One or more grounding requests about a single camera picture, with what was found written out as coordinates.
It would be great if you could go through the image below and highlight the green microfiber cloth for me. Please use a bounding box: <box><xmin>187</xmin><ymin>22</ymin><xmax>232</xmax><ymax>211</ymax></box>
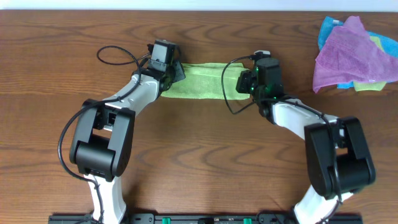
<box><xmin>161</xmin><ymin>63</ymin><xmax>249</xmax><ymax>100</ymax></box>

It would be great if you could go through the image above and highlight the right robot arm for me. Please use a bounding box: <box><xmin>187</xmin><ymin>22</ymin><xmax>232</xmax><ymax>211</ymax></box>
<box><xmin>236</xmin><ymin>69</ymin><xmax>376</xmax><ymax>223</ymax></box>

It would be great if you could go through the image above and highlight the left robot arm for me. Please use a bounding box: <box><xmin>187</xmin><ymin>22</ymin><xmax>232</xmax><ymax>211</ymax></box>
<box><xmin>69</xmin><ymin>58</ymin><xmax>185</xmax><ymax>223</ymax></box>

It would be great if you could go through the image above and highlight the purple microfiber cloth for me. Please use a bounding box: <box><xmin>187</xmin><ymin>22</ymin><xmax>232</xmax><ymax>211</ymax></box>
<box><xmin>313</xmin><ymin>16</ymin><xmax>397</xmax><ymax>93</ymax></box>

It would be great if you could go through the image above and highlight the blue microfiber cloth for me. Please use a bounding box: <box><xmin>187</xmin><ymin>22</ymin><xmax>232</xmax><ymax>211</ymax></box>
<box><xmin>318</xmin><ymin>16</ymin><xmax>397</xmax><ymax>89</ymax></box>

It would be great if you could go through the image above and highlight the black right camera cable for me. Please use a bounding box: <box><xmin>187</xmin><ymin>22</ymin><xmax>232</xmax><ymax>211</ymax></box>
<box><xmin>221</xmin><ymin>55</ymin><xmax>343</xmax><ymax>224</ymax></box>

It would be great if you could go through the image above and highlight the black camera cable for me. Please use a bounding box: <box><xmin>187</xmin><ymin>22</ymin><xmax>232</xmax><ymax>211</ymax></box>
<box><xmin>57</xmin><ymin>45</ymin><xmax>153</xmax><ymax>224</ymax></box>
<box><xmin>221</xmin><ymin>55</ymin><xmax>343</xmax><ymax>224</ymax></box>

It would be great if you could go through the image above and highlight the black left camera cable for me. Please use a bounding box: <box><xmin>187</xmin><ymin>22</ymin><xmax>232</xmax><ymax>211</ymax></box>
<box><xmin>57</xmin><ymin>45</ymin><xmax>153</xmax><ymax>224</ymax></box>

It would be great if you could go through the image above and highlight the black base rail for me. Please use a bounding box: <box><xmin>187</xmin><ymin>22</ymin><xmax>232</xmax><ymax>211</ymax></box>
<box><xmin>48</xmin><ymin>212</ymin><xmax>363</xmax><ymax>224</ymax></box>

